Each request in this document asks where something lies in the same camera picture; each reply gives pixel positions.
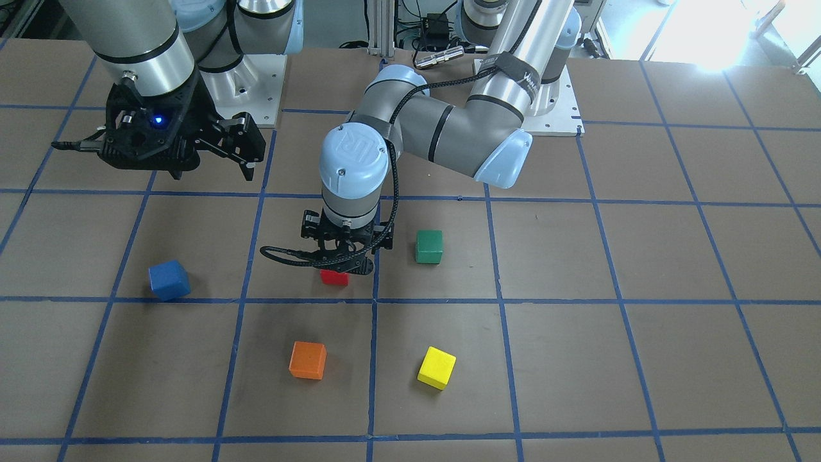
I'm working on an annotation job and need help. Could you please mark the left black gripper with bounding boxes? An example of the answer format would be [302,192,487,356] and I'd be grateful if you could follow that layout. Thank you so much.
[300,210,394,275]

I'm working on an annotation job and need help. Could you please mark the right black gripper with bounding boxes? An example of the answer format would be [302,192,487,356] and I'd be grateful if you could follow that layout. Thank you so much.
[101,71,266,182]

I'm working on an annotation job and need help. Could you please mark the red wooden block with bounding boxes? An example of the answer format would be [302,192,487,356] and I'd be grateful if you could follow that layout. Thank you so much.
[320,269,350,287]

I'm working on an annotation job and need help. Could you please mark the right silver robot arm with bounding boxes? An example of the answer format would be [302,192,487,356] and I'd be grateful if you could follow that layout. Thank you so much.
[51,1,304,181]

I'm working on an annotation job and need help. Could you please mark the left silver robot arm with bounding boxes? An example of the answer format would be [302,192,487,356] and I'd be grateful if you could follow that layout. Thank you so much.
[289,1,582,275]

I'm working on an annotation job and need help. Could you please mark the green wooden block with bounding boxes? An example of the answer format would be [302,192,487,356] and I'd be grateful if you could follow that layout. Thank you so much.
[414,229,444,265]

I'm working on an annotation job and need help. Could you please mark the orange wooden block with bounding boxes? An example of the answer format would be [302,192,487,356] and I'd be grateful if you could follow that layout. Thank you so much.
[288,340,326,381]

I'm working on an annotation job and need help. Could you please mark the blue wooden block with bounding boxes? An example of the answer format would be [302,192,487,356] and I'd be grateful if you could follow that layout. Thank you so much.
[148,260,191,301]

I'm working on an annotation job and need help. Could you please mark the yellow wooden block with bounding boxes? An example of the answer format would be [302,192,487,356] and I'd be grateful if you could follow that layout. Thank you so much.
[417,346,457,391]

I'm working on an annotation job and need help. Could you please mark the silver cylindrical connector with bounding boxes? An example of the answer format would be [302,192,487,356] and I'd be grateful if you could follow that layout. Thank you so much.
[413,45,464,70]

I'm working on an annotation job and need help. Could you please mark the black power adapter box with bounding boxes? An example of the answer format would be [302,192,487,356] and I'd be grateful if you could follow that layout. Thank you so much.
[423,12,450,39]

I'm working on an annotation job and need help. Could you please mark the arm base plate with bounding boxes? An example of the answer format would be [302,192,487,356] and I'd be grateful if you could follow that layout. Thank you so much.
[201,55,288,129]
[473,56,584,137]

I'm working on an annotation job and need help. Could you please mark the aluminium frame post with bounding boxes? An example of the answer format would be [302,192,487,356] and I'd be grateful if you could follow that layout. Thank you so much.
[364,1,396,61]

